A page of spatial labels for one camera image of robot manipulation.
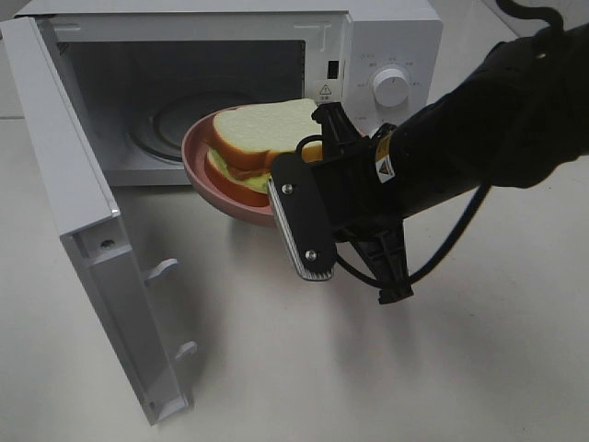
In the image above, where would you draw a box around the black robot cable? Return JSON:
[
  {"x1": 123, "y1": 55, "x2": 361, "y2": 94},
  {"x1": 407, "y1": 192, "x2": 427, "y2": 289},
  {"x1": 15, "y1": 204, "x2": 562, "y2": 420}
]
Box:
[{"x1": 294, "y1": 0, "x2": 567, "y2": 289}]

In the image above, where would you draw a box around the white microwave door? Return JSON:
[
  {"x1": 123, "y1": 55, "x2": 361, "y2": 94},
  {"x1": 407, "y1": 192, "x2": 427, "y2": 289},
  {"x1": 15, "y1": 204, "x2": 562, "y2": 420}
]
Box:
[{"x1": 1, "y1": 17, "x2": 191, "y2": 424}]

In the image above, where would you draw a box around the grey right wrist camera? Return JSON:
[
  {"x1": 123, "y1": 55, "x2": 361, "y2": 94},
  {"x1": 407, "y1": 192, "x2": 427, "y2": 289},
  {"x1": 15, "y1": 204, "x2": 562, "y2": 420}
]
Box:
[{"x1": 269, "y1": 152, "x2": 337, "y2": 282}]

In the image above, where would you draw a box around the white microwave oven body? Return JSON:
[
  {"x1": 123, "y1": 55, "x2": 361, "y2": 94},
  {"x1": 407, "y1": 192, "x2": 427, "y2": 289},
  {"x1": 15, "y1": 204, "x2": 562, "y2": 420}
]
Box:
[{"x1": 12, "y1": 1, "x2": 443, "y2": 186}]

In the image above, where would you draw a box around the upper white microwave knob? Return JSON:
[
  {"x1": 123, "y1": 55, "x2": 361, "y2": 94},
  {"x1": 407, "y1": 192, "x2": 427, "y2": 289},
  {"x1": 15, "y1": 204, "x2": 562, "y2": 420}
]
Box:
[{"x1": 372, "y1": 65, "x2": 410, "y2": 108}]

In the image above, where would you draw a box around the pink round plate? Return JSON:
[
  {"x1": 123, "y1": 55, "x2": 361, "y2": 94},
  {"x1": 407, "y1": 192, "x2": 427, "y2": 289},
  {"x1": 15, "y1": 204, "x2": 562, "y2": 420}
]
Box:
[{"x1": 180, "y1": 104, "x2": 369, "y2": 228}]

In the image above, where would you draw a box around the toast sandwich with lettuce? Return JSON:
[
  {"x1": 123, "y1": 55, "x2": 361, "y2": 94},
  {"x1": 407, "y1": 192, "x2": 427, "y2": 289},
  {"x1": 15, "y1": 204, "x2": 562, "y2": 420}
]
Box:
[{"x1": 204, "y1": 99, "x2": 321, "y2": 207}]

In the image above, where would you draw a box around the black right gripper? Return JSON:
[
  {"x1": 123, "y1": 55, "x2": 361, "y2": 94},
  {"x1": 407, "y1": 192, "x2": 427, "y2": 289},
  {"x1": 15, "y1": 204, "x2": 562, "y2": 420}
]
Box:
[{"x1": 310, "y1": 102, "x2": 413, "y2": 305}]

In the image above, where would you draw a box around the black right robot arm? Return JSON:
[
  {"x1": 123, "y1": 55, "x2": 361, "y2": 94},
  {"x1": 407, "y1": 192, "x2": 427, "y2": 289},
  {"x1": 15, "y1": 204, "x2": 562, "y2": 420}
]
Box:
[{"x1": 271, "y1": 21, "x2": 588, "y2": 304}]

